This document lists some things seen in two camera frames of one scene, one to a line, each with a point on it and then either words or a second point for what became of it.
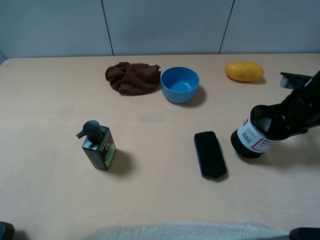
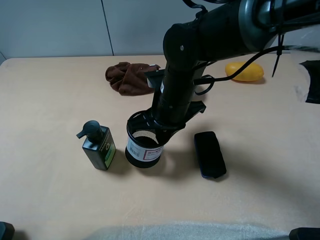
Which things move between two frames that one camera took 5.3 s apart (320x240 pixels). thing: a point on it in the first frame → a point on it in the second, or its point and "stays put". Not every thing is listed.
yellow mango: (243, 71) stays put
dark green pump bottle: (99, 144) stays put
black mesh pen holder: (252, 138) → (145, 140)
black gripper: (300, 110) → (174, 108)
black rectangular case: (211, 158) stays put
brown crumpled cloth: (129, 79) stays put
